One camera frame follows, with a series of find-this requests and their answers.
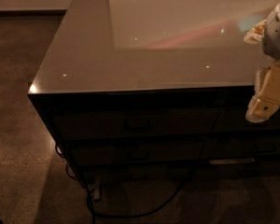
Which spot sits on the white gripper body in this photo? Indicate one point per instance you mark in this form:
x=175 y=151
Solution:
x=277 y=33

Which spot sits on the grey drawer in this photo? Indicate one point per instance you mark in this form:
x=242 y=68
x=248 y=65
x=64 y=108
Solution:
x=135 y=123

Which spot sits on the top right drawer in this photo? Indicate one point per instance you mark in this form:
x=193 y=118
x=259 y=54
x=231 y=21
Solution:
x=232 y=120

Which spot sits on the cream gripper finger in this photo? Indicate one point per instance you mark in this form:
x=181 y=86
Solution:
x=255 y=34
x=266 y=100

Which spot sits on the middle left drawer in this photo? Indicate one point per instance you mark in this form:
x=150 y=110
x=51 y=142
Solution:
x=158 y=151

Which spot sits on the middle right drawer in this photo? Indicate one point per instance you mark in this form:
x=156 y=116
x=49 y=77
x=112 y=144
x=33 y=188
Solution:
x=241 y=146

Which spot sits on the grey drawer cabinet counter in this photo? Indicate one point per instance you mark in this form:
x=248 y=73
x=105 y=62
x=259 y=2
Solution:
x=120 y=55

